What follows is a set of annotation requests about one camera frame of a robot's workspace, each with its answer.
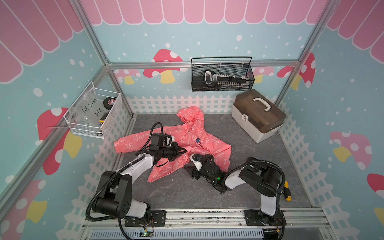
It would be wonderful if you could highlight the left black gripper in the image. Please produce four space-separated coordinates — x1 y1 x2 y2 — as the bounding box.
158 141 187 162

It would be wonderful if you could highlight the pink hooded rain jacket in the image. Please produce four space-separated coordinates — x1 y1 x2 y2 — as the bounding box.
114 106 232 183

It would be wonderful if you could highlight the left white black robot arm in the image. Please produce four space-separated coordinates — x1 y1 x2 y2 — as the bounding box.
86 133 187 225

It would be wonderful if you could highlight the yellow black tool in bin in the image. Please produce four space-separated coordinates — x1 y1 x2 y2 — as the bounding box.
99 112 109 125

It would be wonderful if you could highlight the black tape roll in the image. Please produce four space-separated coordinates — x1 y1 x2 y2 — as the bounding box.
103 97 117 111

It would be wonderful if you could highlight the beige toolbox with brown lid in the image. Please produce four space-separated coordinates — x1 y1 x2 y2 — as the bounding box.
232 90 287 143

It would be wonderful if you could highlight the clear labelled plastic bag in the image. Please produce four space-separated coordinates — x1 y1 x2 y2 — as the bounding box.
73 89 106 127

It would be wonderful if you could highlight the yellow black screwdriver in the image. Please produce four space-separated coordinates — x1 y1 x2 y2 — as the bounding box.
283 181 292 202

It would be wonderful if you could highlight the socket wrench set in basket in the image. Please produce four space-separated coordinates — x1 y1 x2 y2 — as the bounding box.
203 71 249 89

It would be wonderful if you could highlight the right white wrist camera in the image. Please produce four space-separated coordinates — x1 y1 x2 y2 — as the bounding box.
190 154 204 171

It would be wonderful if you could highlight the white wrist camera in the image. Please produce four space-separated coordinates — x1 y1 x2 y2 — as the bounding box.
164 134 175 146
190 154 204 171

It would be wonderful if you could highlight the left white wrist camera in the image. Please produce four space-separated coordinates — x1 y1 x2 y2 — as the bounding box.
164 134 175 146

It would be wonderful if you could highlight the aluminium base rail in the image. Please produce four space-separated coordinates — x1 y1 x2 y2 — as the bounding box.
78 208 337 240

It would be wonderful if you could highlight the clear plastic wall bin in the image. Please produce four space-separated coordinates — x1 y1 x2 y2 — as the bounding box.
64 83 127 139

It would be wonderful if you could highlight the black wire mesh wall basket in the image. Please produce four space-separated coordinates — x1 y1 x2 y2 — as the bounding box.
191 57 255 92

